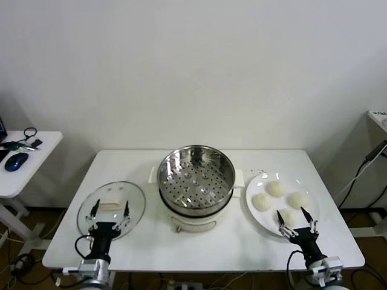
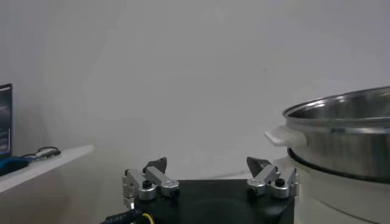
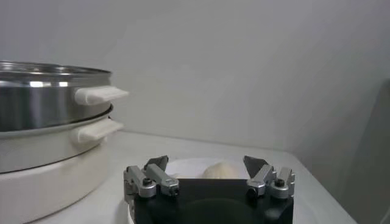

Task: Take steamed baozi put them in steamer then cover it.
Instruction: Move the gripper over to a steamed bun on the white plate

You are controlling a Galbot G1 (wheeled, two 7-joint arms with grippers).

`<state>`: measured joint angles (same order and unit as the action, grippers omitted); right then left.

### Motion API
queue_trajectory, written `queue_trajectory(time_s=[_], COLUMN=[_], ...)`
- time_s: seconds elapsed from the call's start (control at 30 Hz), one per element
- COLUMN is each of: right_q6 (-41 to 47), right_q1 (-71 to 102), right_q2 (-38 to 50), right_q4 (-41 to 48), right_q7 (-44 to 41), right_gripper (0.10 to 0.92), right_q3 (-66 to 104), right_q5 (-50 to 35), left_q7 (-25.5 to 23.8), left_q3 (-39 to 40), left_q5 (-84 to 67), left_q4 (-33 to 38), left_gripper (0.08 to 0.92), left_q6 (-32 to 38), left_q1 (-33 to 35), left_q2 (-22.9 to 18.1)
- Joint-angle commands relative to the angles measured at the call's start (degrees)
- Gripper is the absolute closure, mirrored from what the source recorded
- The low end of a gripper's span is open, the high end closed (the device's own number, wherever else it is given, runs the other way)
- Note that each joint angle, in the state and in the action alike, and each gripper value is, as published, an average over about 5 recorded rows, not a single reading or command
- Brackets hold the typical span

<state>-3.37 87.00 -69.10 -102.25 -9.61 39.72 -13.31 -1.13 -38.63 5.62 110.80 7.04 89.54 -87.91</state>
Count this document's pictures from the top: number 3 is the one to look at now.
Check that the steel steamer basket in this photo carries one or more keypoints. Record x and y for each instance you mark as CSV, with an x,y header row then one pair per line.
x,y
39,103

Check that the white round plate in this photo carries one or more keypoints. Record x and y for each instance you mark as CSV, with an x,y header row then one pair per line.
x,y
189,167

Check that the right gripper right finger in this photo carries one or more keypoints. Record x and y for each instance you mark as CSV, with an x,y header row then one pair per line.
x,y
262,178

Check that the white electric cooker base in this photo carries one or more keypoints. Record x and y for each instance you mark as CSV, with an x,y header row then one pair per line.
x,y
45,188

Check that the white steamed baozi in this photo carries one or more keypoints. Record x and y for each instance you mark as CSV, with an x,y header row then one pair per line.
x,y
221,171

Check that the white rectangular table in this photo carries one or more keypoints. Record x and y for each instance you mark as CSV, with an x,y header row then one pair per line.
x,y
213,149

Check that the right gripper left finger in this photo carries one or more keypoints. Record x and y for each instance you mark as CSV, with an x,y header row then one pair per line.
x,y
161,179

